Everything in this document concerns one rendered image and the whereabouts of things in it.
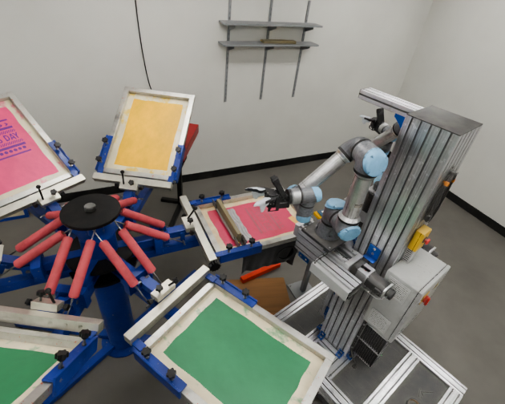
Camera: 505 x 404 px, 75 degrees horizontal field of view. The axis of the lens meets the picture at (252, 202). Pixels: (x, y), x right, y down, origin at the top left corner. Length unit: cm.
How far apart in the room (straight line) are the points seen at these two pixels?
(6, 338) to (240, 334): 104
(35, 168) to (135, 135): 73
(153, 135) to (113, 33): 127
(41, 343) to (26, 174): 132
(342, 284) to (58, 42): 314
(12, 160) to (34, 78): 124
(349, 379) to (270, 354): 104
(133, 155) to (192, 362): 161
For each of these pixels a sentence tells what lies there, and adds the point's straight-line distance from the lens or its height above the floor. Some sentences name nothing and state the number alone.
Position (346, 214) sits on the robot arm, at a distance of 175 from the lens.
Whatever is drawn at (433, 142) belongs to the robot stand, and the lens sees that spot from 168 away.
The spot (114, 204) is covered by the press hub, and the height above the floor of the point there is 132.
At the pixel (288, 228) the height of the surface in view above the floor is 95.
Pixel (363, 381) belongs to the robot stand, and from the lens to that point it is 277.
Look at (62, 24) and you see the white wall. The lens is 369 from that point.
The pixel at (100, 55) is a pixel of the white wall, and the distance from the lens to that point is 375.
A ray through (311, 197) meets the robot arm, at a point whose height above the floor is 167.
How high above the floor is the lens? 255
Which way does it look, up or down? 37 degrees down
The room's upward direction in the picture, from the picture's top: 7 degrees clockwise
